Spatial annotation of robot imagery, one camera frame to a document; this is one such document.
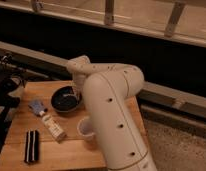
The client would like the metal railing frame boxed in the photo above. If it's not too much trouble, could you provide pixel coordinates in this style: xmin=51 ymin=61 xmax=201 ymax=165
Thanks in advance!
xmin=0 ymin=0 xmax=206 ymax=48

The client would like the black equipment with cables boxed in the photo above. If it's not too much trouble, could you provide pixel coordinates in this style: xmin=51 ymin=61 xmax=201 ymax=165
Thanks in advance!
xmin=0 ymin=53 xmax=29 ymax=161

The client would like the white tube with blue cap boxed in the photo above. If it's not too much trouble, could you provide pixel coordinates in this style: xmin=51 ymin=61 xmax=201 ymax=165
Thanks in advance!
xmin=29 ymin=100 xmax=66 ymax=142

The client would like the dark ceramic bowl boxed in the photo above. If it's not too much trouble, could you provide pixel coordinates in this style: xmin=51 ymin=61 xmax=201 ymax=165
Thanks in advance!
xmin=51 ymin=86 xmax=82 ymax=112

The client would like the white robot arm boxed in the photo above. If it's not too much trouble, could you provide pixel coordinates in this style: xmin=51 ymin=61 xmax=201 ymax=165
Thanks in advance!
xmin=66 ymin=55 xmax=157 ymax=171

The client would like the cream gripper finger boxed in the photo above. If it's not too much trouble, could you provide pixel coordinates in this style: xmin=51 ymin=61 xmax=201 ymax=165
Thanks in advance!
xmin=73 ymin=87 xmax=79 ymax=99

